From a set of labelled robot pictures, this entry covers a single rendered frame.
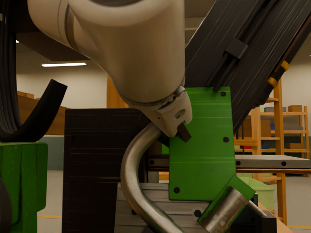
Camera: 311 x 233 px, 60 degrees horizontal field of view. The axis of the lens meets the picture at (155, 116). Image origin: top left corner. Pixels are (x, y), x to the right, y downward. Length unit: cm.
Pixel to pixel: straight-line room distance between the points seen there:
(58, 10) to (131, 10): 9
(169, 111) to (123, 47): 14
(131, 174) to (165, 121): 15
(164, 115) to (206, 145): 18
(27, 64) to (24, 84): 79
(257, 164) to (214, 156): 16
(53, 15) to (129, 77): 8
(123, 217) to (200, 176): 15
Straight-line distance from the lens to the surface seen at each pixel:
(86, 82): 1053
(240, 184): 48
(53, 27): 27
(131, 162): 46
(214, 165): 48
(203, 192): 48
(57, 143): 1078
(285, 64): 78
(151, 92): 27
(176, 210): 50
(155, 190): 50
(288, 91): 1018
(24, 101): 71
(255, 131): 316
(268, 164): 63
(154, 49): 21
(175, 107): 32
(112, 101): 132
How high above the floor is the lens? 117
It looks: 5 degrees up
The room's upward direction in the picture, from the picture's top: straight up
